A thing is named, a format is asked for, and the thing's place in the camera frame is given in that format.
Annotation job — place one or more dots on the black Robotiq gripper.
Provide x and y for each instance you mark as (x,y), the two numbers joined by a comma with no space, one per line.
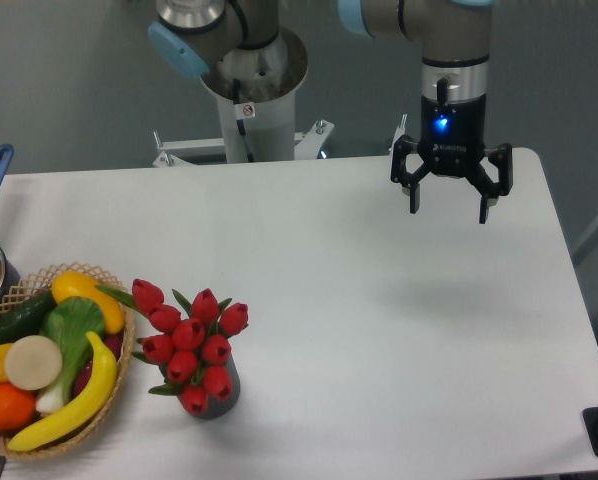
(452,145)

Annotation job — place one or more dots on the dark red vegetable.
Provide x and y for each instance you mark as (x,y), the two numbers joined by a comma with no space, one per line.
(114,344)

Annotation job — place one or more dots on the green bok choy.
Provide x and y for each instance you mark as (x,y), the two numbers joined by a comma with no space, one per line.
(67,326)

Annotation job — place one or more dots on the dark grey ribbed vase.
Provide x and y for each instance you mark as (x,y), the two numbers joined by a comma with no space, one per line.
(215,395)

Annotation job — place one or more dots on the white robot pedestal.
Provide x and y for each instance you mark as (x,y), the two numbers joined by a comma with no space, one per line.
(254,85)

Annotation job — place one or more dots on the green cucumber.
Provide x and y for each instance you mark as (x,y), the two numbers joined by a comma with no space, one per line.
(26,318)

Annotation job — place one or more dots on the beige round slice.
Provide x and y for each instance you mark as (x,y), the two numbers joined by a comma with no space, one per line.
(33,362)

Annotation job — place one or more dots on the orange fruit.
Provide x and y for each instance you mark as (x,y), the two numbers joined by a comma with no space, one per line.
(17,408)

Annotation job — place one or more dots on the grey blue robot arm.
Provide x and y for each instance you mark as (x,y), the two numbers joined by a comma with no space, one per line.
(454,36)

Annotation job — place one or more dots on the woven wicker basket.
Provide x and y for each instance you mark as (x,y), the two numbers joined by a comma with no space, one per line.
(35,285)

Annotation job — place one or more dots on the yellow banana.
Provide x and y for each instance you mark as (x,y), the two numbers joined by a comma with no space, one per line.
(79,410)

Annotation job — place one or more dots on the red tulip bouquet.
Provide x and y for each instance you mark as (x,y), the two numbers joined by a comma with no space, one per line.
(190,337)

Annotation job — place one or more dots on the yellow squash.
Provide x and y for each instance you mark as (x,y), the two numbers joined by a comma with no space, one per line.
(73,283)

